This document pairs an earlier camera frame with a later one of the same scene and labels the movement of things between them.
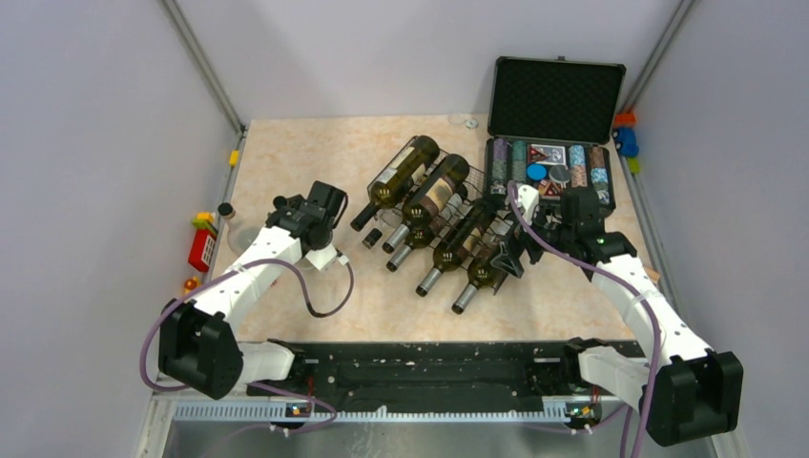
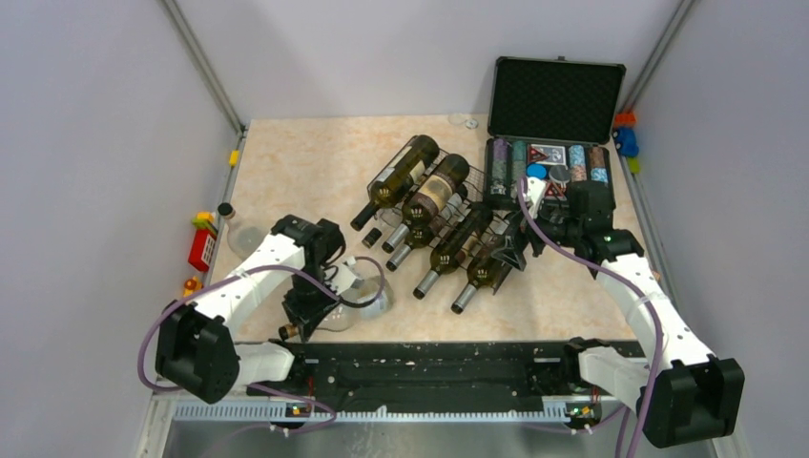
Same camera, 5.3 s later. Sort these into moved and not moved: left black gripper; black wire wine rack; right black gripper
Moved: left black gripper
Not moved: black wire wine rack; right black gripper
